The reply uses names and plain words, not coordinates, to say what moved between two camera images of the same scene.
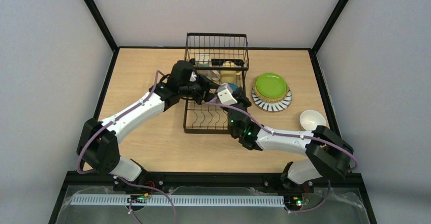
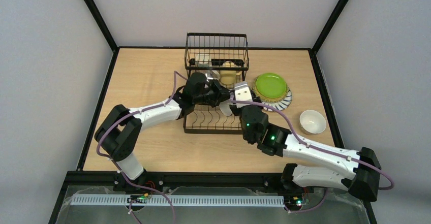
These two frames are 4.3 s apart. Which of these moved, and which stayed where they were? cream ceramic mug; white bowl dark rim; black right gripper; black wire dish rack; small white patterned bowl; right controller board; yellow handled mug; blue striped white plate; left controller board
Moved: white bowl dark rim; cream ceramic mug; black right gripper
Stayed: black wire dish rack; small white patterned bowl; right controller board; yellow handled mug; blue striped white plate; left controller board
